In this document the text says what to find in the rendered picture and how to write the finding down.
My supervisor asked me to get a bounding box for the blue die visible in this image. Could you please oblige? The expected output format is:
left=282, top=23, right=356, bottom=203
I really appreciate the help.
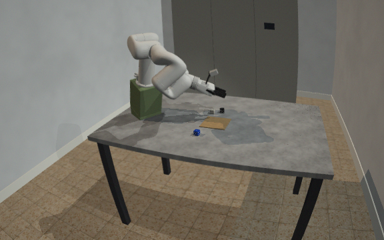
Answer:
left=193, top=129, right=200, bottom=136

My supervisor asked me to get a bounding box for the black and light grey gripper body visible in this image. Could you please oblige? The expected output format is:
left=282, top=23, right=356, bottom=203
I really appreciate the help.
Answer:
left=195, top=78, right=215, bottom=96

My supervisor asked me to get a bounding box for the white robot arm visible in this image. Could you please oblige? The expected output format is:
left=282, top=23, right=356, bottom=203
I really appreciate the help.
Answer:
left=127, top=33, right=199, bottom=99

